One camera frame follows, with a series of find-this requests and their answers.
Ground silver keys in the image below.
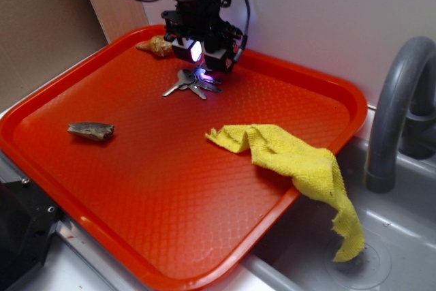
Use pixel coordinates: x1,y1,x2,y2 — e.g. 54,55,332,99
162,66,223,99

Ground grey sink basin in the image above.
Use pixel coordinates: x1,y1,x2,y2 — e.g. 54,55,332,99
238,136,436,291

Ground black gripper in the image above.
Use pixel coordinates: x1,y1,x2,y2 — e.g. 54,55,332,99
161,0,244,73

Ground black metal base block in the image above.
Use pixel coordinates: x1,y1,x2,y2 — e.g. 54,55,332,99
1,178,60,290

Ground grey curved faucet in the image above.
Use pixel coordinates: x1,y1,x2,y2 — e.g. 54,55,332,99
364,36,435,193

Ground orange plastic tray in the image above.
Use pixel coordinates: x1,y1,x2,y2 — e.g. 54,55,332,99
1,25,367,290

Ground yellow microfiber cloth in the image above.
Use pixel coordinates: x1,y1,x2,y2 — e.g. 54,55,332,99
205,124,365,262

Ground tan spiral seashell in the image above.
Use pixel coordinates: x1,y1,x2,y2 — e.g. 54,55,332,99
136,35,172,57

